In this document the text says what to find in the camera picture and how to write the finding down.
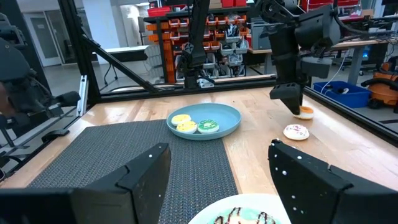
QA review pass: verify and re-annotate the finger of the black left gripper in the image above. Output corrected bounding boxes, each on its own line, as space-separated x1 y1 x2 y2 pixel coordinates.
269 83 304 115

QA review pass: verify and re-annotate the large mint chocolate-drizzled donut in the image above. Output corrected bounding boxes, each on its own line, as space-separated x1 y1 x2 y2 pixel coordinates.
206 207 277 224

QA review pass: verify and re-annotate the white round plate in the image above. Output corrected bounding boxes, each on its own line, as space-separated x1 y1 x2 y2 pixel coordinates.
188 193 292 224

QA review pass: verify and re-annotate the wooden workbench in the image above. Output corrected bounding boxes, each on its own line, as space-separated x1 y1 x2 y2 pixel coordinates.
248 39 398 86

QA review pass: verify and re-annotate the silver aluminium extrusion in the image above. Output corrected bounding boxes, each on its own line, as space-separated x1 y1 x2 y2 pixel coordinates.
76 74 90 118

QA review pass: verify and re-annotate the light blue round plate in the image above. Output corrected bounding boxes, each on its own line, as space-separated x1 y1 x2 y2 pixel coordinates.
166 103 243 141

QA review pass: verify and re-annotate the black aluminium table frame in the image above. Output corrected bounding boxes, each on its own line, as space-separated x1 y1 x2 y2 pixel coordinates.
0 0 398 181

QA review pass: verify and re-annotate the small white sprinkled donut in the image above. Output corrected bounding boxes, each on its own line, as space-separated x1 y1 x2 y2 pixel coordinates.
282 124 310 141

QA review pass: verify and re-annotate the white cable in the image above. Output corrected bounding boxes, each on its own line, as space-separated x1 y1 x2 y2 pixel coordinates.
320 49 351 94

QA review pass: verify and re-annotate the small green frosted donut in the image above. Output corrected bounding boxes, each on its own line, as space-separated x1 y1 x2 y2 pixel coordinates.
197 119 220 134

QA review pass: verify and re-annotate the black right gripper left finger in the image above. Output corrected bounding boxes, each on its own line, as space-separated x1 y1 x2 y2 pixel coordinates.
0 142 172 224

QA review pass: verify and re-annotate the grey woven placemat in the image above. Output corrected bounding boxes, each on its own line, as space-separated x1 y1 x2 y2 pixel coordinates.
27 119 239 224

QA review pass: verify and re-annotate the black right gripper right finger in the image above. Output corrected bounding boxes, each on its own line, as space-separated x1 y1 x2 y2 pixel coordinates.
268 139 398 224

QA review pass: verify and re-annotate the orange shop vacuum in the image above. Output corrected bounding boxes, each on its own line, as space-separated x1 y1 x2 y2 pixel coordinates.
360 62 398 110

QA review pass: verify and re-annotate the small orange frosted donut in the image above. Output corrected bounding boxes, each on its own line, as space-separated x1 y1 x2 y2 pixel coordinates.
294 106 315 121

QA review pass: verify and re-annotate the orange parts drawer shelf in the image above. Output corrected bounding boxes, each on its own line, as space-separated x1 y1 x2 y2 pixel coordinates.
144 12 251 85

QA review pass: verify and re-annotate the blue plastic bin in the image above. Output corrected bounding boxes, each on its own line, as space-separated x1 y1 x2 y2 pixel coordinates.
313 80 373 109

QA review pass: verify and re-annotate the small yellow frosted donut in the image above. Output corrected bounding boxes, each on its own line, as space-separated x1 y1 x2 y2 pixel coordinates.
170 114 192 127
176 120 198 134

